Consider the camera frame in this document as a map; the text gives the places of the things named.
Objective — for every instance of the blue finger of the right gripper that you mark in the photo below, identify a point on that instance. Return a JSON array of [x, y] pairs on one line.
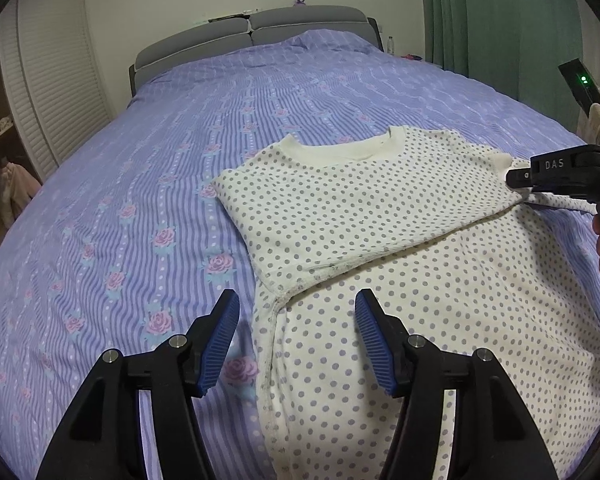
[[519, 178]]

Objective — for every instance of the white polka dot shirt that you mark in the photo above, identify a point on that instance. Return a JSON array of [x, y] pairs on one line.
[[426, 221]]

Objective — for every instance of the grey padded headboard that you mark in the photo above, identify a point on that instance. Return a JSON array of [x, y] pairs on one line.
[[231, 33]]

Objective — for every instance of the purple floral bed cover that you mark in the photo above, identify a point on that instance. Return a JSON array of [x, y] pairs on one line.
[[127, 243]]

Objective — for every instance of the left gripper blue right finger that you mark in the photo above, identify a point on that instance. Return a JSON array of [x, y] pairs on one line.
[[494, 434]]

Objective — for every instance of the black tracker with green light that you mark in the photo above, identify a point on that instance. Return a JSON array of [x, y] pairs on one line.
[[581, 84]]

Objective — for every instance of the green curtain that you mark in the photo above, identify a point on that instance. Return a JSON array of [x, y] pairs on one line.
[[514, 46]]

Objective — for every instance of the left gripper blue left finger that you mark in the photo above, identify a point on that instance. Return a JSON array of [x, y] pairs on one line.
[[99, 435]]

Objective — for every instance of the white louvered wardrobe door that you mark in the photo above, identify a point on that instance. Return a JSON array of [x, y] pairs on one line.
[[51, 79]]

